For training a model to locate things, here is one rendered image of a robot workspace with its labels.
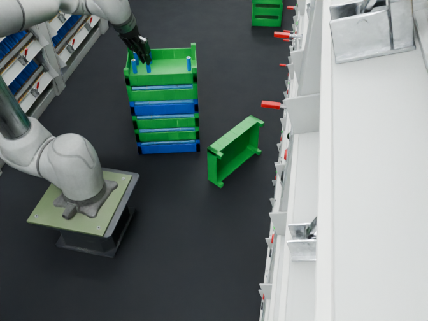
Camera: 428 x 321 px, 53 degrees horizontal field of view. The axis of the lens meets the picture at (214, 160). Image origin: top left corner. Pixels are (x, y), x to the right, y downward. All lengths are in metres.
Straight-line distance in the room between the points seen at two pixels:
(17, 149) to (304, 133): 1.24
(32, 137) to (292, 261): 1.31
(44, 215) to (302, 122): 1.33
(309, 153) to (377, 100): 0.27
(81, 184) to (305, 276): 1.25
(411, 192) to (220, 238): 1.62
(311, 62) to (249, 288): 1.30
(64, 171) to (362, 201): 1.40
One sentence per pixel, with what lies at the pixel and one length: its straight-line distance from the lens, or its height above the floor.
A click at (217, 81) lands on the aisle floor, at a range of 2.57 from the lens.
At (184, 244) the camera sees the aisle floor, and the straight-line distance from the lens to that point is 1.77.
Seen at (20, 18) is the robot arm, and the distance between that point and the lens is 1.25.
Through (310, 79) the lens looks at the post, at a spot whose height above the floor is 1.21.
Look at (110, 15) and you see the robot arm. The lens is 1.63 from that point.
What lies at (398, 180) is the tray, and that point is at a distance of 0.18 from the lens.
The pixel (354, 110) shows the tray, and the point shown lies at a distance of 0.21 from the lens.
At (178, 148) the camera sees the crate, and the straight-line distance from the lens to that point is 2.10.
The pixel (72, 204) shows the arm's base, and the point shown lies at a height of 0.25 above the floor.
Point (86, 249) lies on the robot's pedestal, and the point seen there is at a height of 0.01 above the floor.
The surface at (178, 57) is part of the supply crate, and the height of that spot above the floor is 0.41.
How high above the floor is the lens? 1.47
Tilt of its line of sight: 45 degrees down
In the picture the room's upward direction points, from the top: 1 degrees counter-clockwise
